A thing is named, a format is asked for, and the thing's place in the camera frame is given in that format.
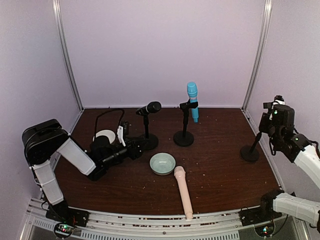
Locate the left aluminium frame post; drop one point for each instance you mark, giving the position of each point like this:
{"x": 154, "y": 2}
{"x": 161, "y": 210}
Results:
{"x": 66, "y": 57}

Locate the green ceramic bowl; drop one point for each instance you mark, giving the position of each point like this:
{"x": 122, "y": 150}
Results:
{"x": 162, "y": 163}

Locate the black microphone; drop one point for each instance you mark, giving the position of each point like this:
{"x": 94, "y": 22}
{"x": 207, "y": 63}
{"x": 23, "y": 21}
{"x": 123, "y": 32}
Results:
{"x": 152, "y": 108}

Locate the pink toy microphone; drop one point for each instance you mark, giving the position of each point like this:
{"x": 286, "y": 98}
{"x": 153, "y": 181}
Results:
{"x": 180, "y": 176}

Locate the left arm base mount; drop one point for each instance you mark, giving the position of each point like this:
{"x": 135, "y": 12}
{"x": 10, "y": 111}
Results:
{"x": 68, "y": 219}

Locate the blue toy microphone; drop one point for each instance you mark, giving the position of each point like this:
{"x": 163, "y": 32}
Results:
{"x": 192, "y": 92}

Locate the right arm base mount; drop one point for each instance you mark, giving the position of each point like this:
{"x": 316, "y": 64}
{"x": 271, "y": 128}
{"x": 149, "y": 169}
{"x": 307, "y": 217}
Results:
{"x": 261, "y": 217}

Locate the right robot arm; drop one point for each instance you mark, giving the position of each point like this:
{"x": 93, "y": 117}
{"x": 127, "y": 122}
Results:
{"x": 278, "y": 124}

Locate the right aluminium frame post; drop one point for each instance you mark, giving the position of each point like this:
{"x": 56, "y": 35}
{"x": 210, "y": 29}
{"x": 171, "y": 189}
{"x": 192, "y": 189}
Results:
{"x": 263, "y": 35}

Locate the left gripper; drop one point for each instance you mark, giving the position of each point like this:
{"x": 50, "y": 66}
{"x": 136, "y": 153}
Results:
{"x": 135, "y": 148}

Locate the black microphone stand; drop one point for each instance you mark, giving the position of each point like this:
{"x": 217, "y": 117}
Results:
{"x": 249, "y": 152}
{"x": 152, "y": 140}
{"x": 184, "y": 138}

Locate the aluminium frame post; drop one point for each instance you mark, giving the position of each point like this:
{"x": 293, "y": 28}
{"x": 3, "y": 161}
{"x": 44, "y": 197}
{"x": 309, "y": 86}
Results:
{"x": 263, "y": 35}
{"x": 66, "y": 57}

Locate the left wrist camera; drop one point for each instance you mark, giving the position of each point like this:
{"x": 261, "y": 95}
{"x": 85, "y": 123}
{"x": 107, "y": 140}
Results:
{"x": 122, "y": 132}

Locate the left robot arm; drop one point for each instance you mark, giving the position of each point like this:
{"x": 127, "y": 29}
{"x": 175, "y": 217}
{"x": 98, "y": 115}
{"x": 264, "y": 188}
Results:
{"x": 41, "y": 141}

